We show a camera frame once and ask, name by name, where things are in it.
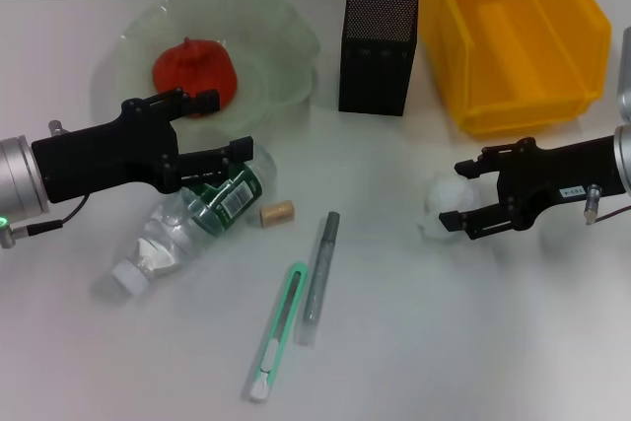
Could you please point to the green utility knife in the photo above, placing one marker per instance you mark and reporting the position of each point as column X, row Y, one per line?
column 278, row 322

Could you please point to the green glass fruit plate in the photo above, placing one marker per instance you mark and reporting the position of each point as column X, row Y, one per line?
column 276, row 46

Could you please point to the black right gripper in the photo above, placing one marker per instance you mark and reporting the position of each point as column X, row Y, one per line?
column 567, row 172

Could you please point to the black mesh pen holder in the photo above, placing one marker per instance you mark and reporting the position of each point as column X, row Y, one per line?
column 377, row 61

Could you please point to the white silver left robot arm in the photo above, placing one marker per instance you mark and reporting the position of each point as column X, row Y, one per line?
column 20, row 179

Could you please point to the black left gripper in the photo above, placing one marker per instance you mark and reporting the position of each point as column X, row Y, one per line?
column 108, row 160

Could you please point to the gray pen in clear sleeve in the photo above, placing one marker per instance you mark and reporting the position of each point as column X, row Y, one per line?
column 320, row 278

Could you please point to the clear bottle with green label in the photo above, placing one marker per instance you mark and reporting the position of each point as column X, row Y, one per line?
column 187, row 229

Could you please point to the silver left wrist knob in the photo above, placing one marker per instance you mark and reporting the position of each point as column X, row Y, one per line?
column 55, row 128

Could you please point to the beige eraser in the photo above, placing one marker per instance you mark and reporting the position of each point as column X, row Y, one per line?
column 277, row 211

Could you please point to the white paper ball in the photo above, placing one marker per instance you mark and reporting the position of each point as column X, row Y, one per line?
column 451, row 196

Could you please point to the yellow plastic bin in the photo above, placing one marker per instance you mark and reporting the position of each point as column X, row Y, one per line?
column 532, row 71

